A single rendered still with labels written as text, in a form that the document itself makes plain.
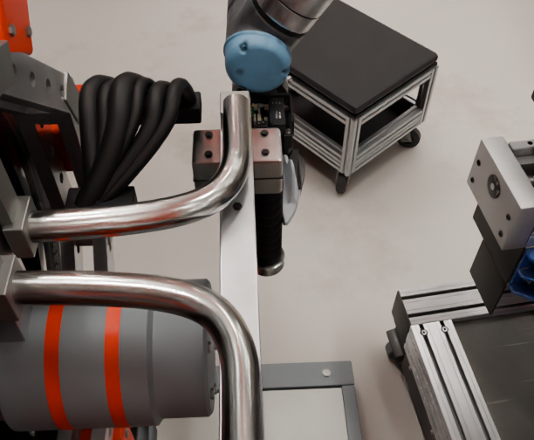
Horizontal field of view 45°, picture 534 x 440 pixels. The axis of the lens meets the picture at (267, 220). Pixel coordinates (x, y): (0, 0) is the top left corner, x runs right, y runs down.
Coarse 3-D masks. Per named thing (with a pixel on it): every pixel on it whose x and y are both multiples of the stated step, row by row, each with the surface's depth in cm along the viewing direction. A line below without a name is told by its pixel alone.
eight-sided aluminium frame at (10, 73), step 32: (0, 64) 48; (32, 64) 56; (0, 96) 50; (32, 96) 56; (64, 96) 65; (32, 128) 69; (64, 128) 69; (32, 160) 73; (64, 192) 79; (64, 256) 82; (96, 256) 82
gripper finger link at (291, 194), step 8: (288, 160) 75; (288, 168) 73; (288, 176) 73; (288, 184) 74; (296, 184) 75; (288, 192) 74; (296, 192) 74; (288, 200) 73; (296, 200) 73; (288, 208) 73; (296, 208) 73; (288, 216) 72
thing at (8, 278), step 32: (0, 256) 46; (0, 288) 45; (32, 288) 46; (64, 288) 46; (96, 288) 45; (128, 288) 45; (160, 288) 45; (192, 288) 45; (0, 320) 47; (192, 320) 46; (224, 320) 44; (224, 352) 42; (256, 352) 43; (224, 384) 41; (256, 384) 41; (224, 416) 40; (256, 416) 40
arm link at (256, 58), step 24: (240, 0) 75; (264, 0) 68; (288, 0) 67; (312, 0) 67; (240, 24) 71; (264, 24) 69; (288, 24) 69; (312, 24) 71; (240, 48) 69; (264, 48) 69; (288, 48) 71; (240, 72) 71; (264, 72) 71; (288, 72) 72
